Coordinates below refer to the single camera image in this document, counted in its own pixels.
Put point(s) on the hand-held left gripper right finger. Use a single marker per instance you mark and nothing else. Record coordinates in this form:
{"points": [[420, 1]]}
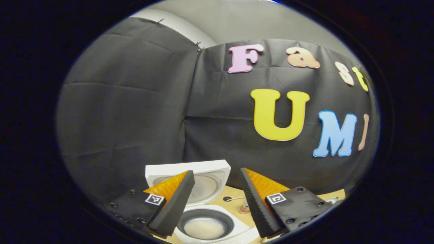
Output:
{"points": [[256, 206]]}

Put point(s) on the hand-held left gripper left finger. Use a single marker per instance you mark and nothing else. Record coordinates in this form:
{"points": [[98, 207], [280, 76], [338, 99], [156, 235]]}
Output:
{"points": [[178, 206]]}

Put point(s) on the white rice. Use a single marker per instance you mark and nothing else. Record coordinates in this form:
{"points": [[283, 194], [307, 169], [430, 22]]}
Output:
{"points": [[203, 228]]}

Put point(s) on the white rice cooker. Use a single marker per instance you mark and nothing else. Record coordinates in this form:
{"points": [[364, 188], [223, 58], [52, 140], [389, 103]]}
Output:
{"points": [[217, 166]]}

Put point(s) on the clear plastic bottle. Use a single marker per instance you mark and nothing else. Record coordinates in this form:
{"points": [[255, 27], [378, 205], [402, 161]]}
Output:
{"points": [[244, 207]]}

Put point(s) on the black backdrop cloth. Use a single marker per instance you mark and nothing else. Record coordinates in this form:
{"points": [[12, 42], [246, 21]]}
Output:
{"points": [[118, 118]]}

